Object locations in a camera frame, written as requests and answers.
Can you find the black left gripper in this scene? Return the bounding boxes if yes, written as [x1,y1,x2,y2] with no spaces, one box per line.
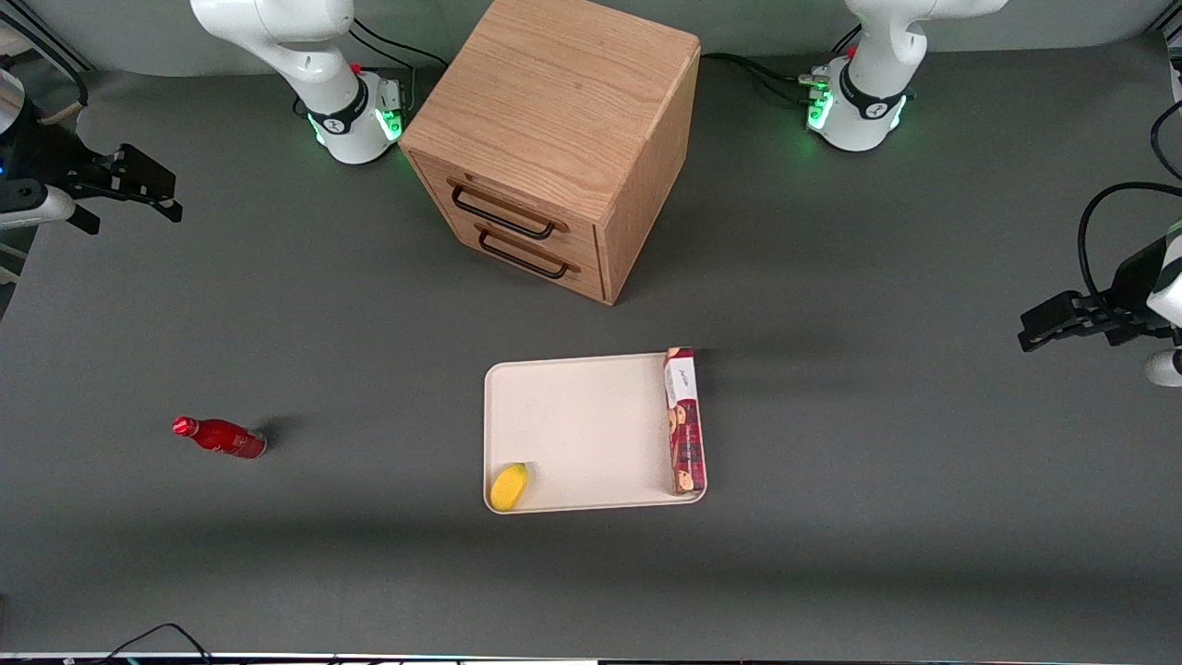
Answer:
[1018,236,1176,354]

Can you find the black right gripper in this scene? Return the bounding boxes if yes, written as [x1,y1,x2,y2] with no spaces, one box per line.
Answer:
[0,118,184,236]

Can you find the red coke bottle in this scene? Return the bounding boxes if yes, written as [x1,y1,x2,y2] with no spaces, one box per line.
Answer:
[172,416,268,460]

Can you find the cream plastic tray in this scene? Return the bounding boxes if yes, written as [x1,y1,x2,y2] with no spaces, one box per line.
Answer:
[483,351,708,514]

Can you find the red cookie box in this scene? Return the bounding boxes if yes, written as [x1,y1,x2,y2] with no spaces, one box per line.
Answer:
[663,346,707,496]

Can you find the wooden drawer cabinet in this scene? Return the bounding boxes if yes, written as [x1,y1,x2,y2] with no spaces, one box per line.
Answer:
[399,0,702,307]

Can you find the yellow toy mango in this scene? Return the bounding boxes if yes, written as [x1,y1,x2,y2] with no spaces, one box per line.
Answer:
[488,463,530,513]

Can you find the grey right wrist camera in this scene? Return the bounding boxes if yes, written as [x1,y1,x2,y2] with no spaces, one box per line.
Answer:
[0,181,77,231]

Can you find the black looped gripper cable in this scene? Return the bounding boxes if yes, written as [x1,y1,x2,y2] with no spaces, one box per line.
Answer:
[1077,181,1182,308]

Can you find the grey metal frame strut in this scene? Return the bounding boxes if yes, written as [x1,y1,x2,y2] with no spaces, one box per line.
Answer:
[0,0,95,75]

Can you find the black curved cable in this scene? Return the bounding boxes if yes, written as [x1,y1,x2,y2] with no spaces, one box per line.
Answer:
[1149,97,1182,182]

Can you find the black right base cable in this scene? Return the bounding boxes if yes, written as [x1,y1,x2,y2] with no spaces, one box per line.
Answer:
[353,16,451,68]
[349,30,418,101]

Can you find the long black drawer handle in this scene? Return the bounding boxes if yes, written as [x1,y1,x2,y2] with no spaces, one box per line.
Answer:
[448,177,571,242]

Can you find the black left base cable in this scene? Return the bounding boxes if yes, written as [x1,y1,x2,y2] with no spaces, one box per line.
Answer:
[739,59,818,104]
[699,52,825,84]

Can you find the short black drawer handle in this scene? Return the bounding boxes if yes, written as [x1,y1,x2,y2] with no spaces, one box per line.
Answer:
[475,223,584,282]

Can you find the black table edge cable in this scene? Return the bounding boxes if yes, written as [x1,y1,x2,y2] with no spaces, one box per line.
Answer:
[92,623,215,665]

